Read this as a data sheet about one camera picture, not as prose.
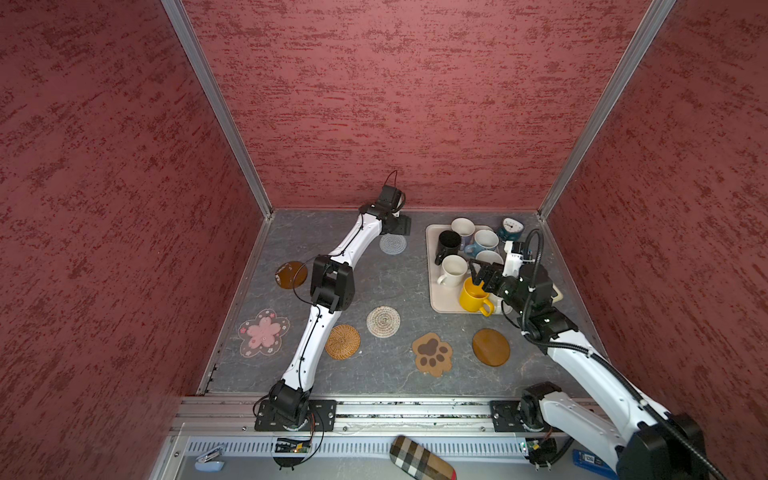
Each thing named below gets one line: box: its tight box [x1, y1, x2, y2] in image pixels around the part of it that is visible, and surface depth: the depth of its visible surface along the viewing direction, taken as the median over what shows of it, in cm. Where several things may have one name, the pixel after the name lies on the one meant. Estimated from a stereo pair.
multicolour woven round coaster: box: [366, 306, 401, 339], surface depth 92 cm
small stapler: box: [194, 445, 225, 472], surface depth 68 cm
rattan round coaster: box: [325, 324, 361, 360], surface depth 88 cm
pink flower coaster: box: [238, 308, 290, 358], surface depth 89 cm
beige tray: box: [426, 224, 482, 314], surface depth 97 cm
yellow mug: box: [459, 276, 494, 317], surface depth 90 cm
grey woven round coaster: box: [379, 233, 407, 255], surface depth 112 cm
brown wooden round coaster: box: [472, 328, 511, 367], surface depth 87 cm
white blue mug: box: [464, 230, 499, 257], surface depth 103 cm
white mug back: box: [451, 216, 476, 251], surface depth 109 cm
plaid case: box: [389, 435, 457, 480], surface depth 67 cm
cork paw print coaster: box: [412, 332, 452, 377], surface depth 86 cm
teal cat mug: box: [498, 217, 524, 242], surface depth 113 cm
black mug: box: [435, 230, 462, 266], surface depth 103 cm
